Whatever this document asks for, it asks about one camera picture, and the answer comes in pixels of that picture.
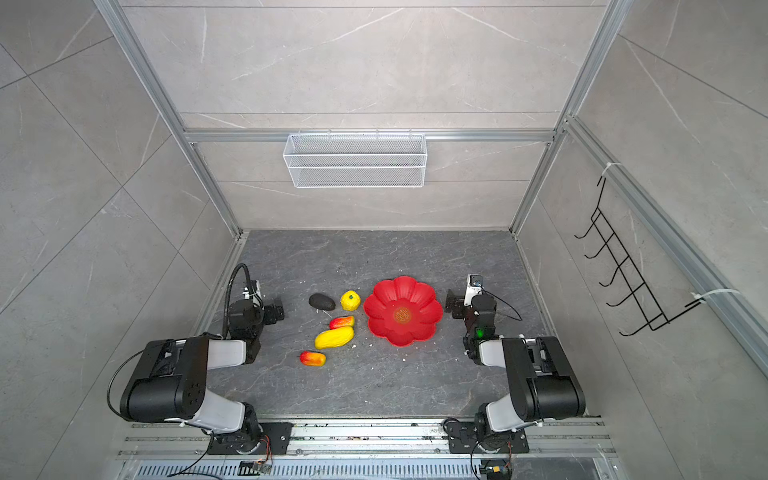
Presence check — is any black fake avocado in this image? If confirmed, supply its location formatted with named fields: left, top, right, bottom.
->
left=308, top=293, right=336, bottom=311

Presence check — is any large yellow fake mango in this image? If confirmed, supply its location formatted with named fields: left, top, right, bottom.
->
left=314, top=326, right=355, bottom=350

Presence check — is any red-yellow fake mango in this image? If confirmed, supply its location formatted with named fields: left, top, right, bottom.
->
left=299, top=351, right=327, bottom=367
left=329, top=315, right=355, bottom=330

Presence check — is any small yellow fake fruit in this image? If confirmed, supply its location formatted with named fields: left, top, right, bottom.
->
left=340, top=290, right=362, bottom=312

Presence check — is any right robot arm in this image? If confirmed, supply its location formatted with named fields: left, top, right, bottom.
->
left=444, top=289, right=586, bottom=440

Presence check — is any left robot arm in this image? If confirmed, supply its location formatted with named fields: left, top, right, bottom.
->
left=109, top=298, right=285, bottom=442

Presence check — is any red flower-shaped fruit bowl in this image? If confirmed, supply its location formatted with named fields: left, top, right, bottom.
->
left=363, top=276, right=444, bottom=347

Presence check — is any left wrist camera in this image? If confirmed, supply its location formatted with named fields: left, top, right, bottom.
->
left=243, top=280, right=264, bottom=309

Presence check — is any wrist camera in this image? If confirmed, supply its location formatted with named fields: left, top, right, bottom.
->
left=243, top=280, right=264, bottom=309
left=464, top=274, right=483, bottom=306

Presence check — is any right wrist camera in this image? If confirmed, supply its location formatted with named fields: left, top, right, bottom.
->
left=464, top=274, right=483, bottom=306

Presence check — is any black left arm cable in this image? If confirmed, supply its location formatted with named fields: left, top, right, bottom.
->
left=222, top=262, right=253, bottom=337

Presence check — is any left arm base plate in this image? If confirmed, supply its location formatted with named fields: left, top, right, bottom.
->
left=207, top=422, right=294, bottom=455

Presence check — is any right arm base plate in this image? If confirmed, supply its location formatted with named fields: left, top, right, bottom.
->
left=441, top=418, right=530, bottom=454

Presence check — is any white wire mesh basket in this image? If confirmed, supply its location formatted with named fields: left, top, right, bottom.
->
left=283, top=132, right=428, bottom=189

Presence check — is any aluminium mounting rail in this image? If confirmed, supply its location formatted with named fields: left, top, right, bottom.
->
left=105, top=417, right=627, bottom=479

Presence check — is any black wire hook rack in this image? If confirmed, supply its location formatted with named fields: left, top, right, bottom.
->
left=574, top=177, right=705, bottom=338

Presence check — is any aluminium frame post right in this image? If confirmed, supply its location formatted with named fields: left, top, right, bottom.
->
left=509, top=0, right=633, bottom=240

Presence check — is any aluminium frame post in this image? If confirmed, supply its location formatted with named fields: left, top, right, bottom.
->
left=509, top=0, right=633, bottom=240
left=94, top=0, right=242, bottom=238

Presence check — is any aluminium frame post left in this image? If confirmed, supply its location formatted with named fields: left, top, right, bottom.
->
left=94, top=0, right=242, bottom=238

